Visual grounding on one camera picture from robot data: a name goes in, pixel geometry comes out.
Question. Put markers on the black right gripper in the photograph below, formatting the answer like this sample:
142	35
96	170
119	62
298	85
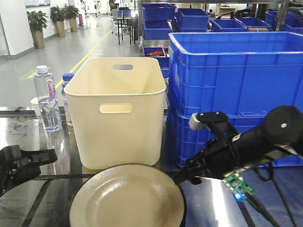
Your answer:
215	162

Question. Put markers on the clear water bottle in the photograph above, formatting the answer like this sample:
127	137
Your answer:
47	99

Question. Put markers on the large blue crate right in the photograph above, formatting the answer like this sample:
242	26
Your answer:
238	73

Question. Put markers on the beige plate with black rim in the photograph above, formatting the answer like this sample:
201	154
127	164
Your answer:
131	195

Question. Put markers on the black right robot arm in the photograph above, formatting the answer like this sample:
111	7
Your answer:
279	135

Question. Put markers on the blue bin shelf middle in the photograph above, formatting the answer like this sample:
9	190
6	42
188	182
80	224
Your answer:
192	20

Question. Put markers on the potted plant middle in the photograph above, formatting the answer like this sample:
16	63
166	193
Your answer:
58	17

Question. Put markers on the potted plant far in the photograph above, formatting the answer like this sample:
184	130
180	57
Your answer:
71	13

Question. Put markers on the potted plant near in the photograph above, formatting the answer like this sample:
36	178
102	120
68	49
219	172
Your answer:
37	22

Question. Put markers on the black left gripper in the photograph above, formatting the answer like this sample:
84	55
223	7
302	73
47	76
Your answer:
18	166

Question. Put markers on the potted plant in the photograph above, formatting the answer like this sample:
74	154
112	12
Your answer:
37	22
58	17
71	13

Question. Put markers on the blue bin on shelf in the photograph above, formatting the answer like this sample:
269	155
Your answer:
158	12

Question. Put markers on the green circuit board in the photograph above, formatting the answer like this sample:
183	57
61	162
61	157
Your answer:
238	186

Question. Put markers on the white paper cup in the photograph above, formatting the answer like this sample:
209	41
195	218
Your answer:
35	105

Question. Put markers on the cream plastic basket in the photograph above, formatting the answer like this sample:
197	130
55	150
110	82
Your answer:
117	108

